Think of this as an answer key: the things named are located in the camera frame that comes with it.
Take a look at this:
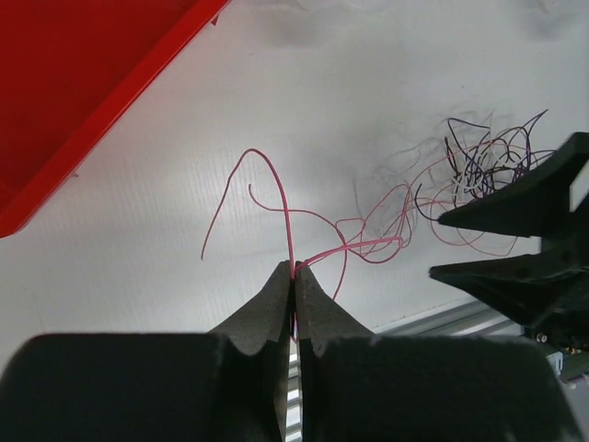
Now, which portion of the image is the aluminium mounting rail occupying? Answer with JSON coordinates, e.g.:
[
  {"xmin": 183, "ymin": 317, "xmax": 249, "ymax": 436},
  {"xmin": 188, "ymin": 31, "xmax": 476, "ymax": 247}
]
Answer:
[{"xmin": 374, "ymin": 298, "xmax": 523, "ymax": 336}]

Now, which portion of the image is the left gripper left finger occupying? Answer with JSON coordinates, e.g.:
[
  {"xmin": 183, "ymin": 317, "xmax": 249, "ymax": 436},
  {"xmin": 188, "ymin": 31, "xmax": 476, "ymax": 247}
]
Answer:
[{"xmin": 1, "ymin": 262, "xmax": 292, "ymax": 441}]

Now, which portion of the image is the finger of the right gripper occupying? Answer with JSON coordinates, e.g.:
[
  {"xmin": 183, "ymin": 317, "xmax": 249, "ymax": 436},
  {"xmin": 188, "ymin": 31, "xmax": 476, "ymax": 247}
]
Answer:
[
  {"xmin": 438, "ymin": 132, "xmax": 588, "ymax": 238},
  {"xmin": 428, "ymin": 252, "xmax": 589, "ymax": 331}
]

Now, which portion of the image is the red plastic tray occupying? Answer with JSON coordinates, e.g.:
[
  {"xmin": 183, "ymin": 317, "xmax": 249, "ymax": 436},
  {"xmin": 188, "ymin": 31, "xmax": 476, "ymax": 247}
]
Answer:
[{"xmin": 1, "ymin": 1, "xmax": 225, "ymax": 237}]

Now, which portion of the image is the thin wire bundle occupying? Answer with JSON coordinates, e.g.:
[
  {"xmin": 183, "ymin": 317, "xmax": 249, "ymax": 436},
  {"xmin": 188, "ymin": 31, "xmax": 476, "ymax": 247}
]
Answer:
[{"xmin": 413, "ymin": 109, "xmax": 560, "ymax": 257}]

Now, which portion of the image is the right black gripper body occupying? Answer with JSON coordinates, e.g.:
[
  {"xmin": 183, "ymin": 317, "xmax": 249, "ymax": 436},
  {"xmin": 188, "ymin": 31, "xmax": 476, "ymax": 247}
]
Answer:
[{"xmin": 519, "ymin": 238, "xmax": 589, "ymax": 369}]

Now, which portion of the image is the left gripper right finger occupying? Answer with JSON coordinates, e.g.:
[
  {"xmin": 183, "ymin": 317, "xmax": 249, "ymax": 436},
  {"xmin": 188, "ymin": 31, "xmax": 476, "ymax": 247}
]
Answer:
[{"xmin": 293, "ymin": 267, "xmax": 583, "ymax": 441}]

